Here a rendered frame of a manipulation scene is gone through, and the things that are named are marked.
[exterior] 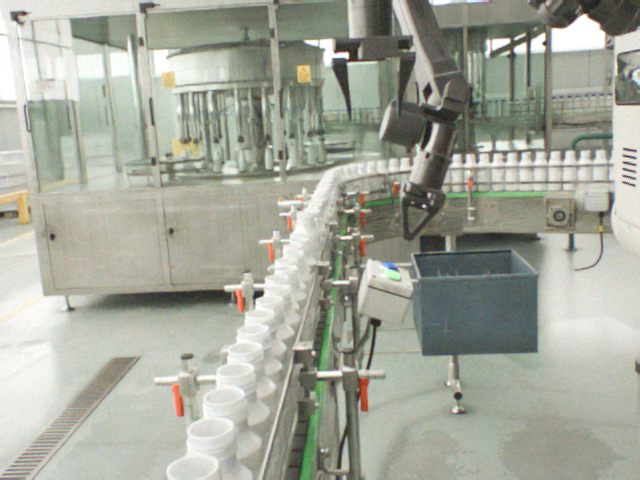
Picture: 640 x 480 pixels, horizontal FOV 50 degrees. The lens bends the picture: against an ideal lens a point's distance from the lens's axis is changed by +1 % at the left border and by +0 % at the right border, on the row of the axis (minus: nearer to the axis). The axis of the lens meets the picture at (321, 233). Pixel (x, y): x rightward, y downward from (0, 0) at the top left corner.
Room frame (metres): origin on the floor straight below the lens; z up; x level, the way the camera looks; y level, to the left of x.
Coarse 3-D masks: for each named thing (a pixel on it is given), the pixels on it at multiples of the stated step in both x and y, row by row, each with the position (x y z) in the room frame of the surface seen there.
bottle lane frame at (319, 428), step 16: (336, 272) 1.67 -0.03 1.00; (336, 288) 1.52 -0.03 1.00; (336, 304) 1.47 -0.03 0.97; (336, 320) 1.43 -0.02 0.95; (320, 352) 1.10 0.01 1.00; (336, 352) 1.36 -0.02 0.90; (320, 368) 1.03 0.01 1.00; (320, 384) 0.97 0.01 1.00; (320, 400) 0.91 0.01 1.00; (320, 416) 0.88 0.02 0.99; (320, 432) 0.88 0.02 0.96; (304, 448) 0.77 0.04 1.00; (304, 464) 0.73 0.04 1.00
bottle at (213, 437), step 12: (204, 420) 0.51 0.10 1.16; (216, 420) 0.51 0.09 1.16; (228, 420) 0.51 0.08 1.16; (192, 432) 0.50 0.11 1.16; (204, 432) 0.51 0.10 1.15; (216, 432) 0.51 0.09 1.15; (228, 432) 0.49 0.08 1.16; (192, 444) 0.49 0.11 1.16; (204, 444) 0.48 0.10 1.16; (216, 444) 0.48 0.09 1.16; (228, 444) 0.49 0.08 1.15; (216, 456) 0.48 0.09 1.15; (228, 456) 0.49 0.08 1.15; (228, 468) 0.49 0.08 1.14; (240, 468) 0.50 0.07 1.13
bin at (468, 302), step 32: (416, 256) 2.05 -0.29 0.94; (448, 256) 2.04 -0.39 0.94; (480, 256) 2.03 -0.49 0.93; (512, 256) 2.01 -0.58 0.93; (416, 288) 1.89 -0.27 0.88; (448, 288) 1.74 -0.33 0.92; (480, 288) 1.73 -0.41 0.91; (512, 288) 1.73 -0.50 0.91; (416, 320) 1.94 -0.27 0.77; (448, 320) 1.74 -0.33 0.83; (480, 320) 1.73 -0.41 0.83; (512, 320) 1.73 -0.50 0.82; (384, 352) 1.80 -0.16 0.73; (416, 352) 1.80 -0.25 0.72; (448, 352) 1.74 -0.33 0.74; (480, 352) 1.73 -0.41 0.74; (512, 352) 1.73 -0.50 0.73
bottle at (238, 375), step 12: (228, 372) 0.63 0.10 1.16; (240, 372) 0.63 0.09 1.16; (252, 372) 0.61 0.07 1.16; (228, 384) 0.60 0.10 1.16; (240, 384) 0.60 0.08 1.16; (252, 384) 0.61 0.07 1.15; (252, 396) 0.61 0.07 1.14; (252, 408) 0.60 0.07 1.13; (264, 408) 0.62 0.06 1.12; (252, 420) 0.60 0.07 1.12; (264, 420) 0.60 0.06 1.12; (264, 432) 0.60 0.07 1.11; (264, 444) 0.60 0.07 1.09
